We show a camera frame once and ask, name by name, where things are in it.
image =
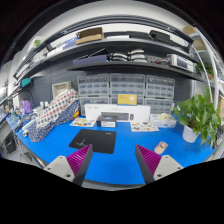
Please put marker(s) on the cardboard box on top shelf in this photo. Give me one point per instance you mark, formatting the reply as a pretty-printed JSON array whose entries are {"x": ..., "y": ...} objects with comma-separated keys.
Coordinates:
[{"x": 89, "y": 35}]

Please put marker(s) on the illustrated flat card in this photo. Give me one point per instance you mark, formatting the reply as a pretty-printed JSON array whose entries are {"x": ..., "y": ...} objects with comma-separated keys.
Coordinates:
[
  {"x": 83, "y": 122},
  {"x": 142, "y": 127}
]

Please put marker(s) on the white keyboard box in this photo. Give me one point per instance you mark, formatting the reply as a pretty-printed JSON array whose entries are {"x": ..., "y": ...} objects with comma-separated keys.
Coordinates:
[{"x": 139, "y": 113}]

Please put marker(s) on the beige patterned computer mouse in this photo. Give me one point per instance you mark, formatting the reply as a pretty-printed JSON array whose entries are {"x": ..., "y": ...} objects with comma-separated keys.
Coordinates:
[{"x": 160, "y": 147}]

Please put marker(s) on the grey drawer organizer left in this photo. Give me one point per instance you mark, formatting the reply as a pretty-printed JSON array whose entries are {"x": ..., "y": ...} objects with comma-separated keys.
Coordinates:
[{"x": 93, "y": 89}]

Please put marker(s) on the green potted plant white pot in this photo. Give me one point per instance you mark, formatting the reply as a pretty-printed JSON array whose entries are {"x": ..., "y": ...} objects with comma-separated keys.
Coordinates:
[{"x": 199, "y": 118}]

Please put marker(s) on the patterned fabric bag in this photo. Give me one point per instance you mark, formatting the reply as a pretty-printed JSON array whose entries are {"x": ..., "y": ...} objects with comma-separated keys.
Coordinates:
[{"x": 59, "y": 111}]

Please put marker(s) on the grey electronic instrument on shelf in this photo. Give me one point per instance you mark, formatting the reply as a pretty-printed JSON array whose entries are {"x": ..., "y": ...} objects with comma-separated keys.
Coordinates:
[{"x": 180, "y": 62}]

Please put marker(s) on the small black white box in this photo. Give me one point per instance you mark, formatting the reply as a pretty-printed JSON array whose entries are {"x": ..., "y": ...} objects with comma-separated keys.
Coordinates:
[{"x": 106, "y": 121}]

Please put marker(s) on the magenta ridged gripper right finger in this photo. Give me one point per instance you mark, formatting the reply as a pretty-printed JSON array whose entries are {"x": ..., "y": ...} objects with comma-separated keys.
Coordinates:
[{"x": 154, "y": 166}]

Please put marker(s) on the yellow card box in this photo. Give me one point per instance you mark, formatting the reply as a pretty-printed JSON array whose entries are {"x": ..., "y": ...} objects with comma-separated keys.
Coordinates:
[{"x": 127, "y": 99}]

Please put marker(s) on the white box with cream item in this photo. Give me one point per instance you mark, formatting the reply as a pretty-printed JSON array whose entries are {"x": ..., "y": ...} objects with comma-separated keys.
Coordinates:
[{"x": 163, "y": 120}]

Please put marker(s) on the grey drawer organizer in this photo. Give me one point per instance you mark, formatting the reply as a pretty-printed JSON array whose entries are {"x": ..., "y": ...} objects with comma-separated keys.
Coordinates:
[
  {"x": 159, "y": 94},
  {"x": 93, "y": 89},
  {"x": 127, "y": 83}
]

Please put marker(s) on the illustrated flat card right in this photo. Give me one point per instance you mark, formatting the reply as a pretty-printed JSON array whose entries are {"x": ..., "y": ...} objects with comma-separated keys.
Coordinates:
[{"x": 142, "y": 127}]

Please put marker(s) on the black mouse pad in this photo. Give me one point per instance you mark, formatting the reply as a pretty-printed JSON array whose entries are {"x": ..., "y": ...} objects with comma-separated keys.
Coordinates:
[{"x": 101, "y": 141}]

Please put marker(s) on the illustrated flat card left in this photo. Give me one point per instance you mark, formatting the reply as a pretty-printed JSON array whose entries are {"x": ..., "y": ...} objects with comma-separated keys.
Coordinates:
[{"x": 83, "y": 122}]

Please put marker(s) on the grey drawer organizer right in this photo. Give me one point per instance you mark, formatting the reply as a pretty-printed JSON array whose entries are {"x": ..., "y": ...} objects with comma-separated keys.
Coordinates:
[{"x": 159, "y": 94}]

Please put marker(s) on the purple object on left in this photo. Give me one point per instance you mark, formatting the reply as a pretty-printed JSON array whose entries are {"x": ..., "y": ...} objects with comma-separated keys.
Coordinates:
[{"x": 26, "y": 107}]

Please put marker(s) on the grey drawer organizer middle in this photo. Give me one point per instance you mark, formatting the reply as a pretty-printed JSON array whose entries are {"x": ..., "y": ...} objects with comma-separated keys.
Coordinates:
[{"x": 127, "y": 83}]

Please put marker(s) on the white basket container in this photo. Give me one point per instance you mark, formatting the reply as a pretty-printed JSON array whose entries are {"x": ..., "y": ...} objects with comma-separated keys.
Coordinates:
[{"x": 59, "y": 88}]

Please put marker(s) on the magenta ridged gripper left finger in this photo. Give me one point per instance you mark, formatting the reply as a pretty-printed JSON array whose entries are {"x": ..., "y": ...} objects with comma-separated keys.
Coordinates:
[{"x": 73, "y": 167}]

